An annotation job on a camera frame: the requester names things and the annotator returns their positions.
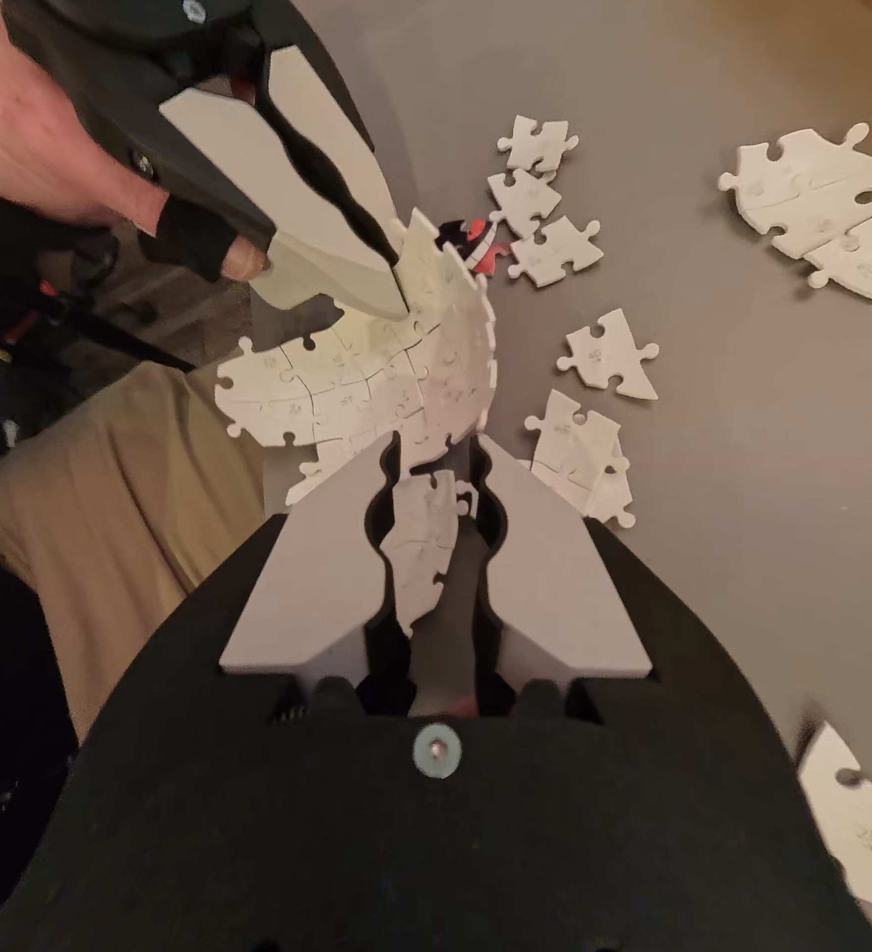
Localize curved assembled puzzle ball section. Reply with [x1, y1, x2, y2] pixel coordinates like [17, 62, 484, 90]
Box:
[214, 207, 498, 508]

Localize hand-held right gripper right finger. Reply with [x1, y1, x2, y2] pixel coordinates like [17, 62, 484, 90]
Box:
[473, 433, 654, 679]

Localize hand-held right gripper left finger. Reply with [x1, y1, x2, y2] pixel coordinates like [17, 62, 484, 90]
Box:
[219, 431, 401, 679]

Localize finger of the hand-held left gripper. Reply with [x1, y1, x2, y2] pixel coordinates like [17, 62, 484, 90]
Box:
[263, 43, 406, 263]
[159, 85, 412, 323]

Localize black bag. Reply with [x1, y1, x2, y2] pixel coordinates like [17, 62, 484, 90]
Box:
[0, 171, 199, 466]

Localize printed red black puzzle piece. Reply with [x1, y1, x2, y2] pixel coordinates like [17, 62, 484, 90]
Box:
[436, 218, 513, 278]

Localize pointed white puzzle piece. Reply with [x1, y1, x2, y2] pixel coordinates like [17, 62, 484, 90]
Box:
[556, 308, 660, 402]
[796, 720, 872, 913]

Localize person's beige trousers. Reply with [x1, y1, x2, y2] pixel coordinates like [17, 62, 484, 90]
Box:
[0, 363, 267, 737]

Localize person's left hand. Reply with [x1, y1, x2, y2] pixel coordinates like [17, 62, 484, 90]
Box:
[0, 0, 272, 284]

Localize three joined white puzzle pieces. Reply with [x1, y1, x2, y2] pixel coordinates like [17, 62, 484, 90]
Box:
[718, 122, 872, 302]

